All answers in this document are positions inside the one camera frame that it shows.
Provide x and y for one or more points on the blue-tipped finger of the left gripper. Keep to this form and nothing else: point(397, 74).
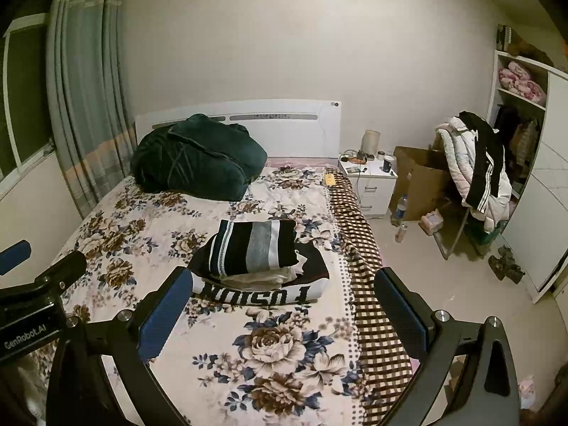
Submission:
point(15, 255)

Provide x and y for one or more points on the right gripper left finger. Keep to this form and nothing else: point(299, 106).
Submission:
point(79, 391)

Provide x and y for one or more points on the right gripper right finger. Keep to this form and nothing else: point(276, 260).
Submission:
point(486, 392)

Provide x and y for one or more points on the black grey striped sweater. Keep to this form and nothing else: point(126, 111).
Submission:
point(244, 247)

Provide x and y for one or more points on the folded white clothes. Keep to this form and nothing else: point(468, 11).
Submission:
point(261, 281)

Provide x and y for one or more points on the dark shoes on floor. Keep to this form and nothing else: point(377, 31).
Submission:
point(504, 266)

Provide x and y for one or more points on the small pink bottle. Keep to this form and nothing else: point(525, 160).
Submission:
point(401, 233)

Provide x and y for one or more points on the plastic water bottle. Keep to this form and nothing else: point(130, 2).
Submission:
point(398, 214)

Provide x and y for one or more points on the black white FUSION garment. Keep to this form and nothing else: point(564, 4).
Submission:
point(299, 284)

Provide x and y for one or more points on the dark green velvet duvet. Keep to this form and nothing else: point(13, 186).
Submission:
point(201, 157)

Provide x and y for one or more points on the green striped curtain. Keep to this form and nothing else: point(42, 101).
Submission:
point(92, 125)

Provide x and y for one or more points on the brown cardboard box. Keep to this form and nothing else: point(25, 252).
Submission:
point(422, 177)

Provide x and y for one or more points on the white nightstand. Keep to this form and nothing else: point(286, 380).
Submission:
point(372, 185)

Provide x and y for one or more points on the beige table lamp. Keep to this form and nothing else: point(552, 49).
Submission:
point(370, 142)

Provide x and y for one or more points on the white wardrobe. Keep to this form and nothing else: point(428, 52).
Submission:
point(536, 162)

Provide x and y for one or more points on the white bed headboard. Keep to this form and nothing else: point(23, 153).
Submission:
point(297, 128)

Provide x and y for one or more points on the pink folded blanket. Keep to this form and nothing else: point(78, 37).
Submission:
point(517, 80)

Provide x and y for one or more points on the window frame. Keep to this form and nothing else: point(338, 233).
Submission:
point(26, 134)

